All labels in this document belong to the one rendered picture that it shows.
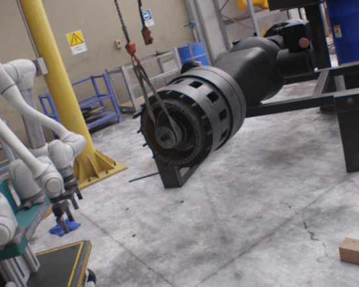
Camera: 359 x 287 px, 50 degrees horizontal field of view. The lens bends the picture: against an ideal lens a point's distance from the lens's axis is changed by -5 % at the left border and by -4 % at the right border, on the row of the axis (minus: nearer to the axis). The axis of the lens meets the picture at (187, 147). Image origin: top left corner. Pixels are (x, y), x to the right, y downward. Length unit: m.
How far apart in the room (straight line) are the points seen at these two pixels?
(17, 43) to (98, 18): 1.74
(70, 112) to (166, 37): 4.97
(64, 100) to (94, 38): 3.99
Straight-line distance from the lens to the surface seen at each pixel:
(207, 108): 2.35
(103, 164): 4.95
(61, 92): 4.75
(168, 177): 3.82
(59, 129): 2.42
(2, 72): 2.38
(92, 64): 8.54
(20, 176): 2.47
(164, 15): 9.38
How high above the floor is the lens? 1.48
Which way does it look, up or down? 18 degrees down
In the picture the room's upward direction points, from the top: 17 degrees counter-clockwise
